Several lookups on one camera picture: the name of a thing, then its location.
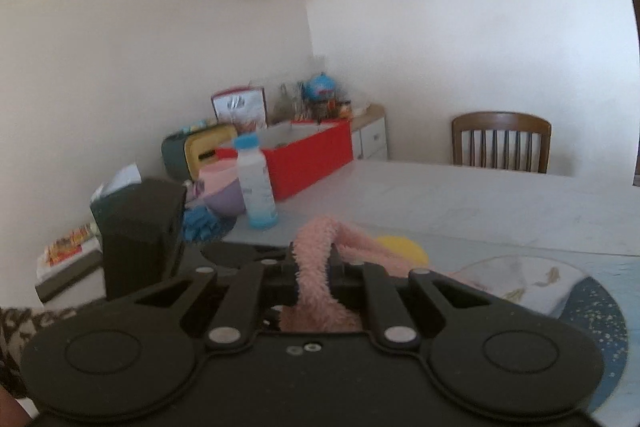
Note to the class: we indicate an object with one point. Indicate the small white side cabinet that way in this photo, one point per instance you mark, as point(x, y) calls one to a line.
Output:
point(372, 137)

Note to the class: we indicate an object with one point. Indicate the pink bowl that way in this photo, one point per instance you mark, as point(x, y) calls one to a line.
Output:
point(220, 174)

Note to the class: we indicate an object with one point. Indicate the white bottle blue base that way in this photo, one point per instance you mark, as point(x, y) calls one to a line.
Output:
point(255, 187)

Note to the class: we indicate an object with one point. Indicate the round printed glass mat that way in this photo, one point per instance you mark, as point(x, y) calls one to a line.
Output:
point(595, 322)

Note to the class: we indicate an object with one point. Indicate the blue fluffy cloth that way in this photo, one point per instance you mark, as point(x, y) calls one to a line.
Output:
point(202, 224)

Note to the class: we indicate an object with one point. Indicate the purple bowl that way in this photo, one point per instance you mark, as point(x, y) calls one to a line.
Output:
point(225, 199)

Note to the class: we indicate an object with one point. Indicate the brown spice jar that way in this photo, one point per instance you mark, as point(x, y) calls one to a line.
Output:
point(344, 108)

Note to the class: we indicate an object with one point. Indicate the clear glass bottle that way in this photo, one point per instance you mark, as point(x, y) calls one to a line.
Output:
point(285, 102)

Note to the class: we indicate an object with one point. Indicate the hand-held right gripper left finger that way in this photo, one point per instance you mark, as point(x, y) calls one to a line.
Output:
point(277, 282)

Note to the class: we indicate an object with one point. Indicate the dark spice jar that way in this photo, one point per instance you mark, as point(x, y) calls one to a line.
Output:
point(320, 108)

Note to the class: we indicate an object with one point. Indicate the blue round toy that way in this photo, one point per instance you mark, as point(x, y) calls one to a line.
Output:
point(322, 86)

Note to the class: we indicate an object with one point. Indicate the brown wooden chair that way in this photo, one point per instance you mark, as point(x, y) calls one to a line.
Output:
point(500, 127)

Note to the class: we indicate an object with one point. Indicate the pale blue printed table mat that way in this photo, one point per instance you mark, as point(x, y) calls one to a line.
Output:
point(620, 277)

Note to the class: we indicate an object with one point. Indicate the red and white snack bag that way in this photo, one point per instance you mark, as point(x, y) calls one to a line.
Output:
point(240, 109)

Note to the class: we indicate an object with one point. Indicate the dark wooden door frame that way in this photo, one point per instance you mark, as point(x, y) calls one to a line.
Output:
point(634, 57)

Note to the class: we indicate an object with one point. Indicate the teal and yellow container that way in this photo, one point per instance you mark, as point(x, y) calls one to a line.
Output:
point(200, 147)

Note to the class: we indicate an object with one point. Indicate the yellow lid jar blue label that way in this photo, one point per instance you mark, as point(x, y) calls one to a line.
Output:
point(405, 249)

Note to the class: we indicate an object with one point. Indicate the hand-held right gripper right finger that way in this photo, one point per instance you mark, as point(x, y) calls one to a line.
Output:
point(345, 282)

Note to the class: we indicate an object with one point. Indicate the pink fluffy towel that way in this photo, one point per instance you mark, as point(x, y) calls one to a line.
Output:
point(315, 257)

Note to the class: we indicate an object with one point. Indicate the red cardboard box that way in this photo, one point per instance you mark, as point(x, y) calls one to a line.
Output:
point(310, 162)

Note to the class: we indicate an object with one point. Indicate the dark green tissue box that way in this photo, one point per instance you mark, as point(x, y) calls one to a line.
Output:
point(98, 207)

